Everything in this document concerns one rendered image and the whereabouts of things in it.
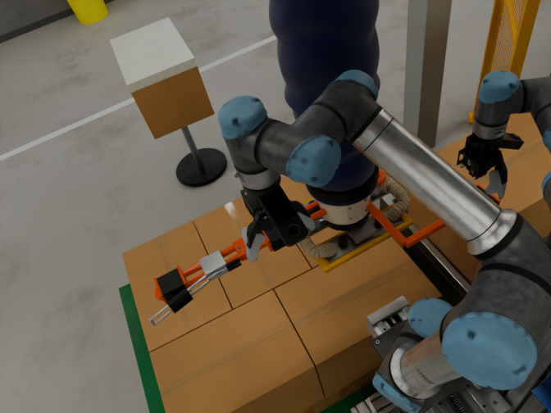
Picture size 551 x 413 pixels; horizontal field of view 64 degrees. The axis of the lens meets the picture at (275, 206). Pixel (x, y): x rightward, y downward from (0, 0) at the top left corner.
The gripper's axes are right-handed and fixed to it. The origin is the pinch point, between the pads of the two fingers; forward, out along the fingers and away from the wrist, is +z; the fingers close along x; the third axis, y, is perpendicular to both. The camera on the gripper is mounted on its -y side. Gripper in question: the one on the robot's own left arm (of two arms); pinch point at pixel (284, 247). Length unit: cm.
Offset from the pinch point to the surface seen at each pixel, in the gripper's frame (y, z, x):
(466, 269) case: 11, 87, -71
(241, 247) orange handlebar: 30.4, 32.6, 5.4
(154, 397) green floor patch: 61, 152, 75
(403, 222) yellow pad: 18, 45, -46
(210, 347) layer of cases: 41, 98, 33
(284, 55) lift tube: 30.7, -22.1, -20.1
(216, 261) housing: 30.1, 32.5, 14.1
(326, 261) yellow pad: 19, 45, -17
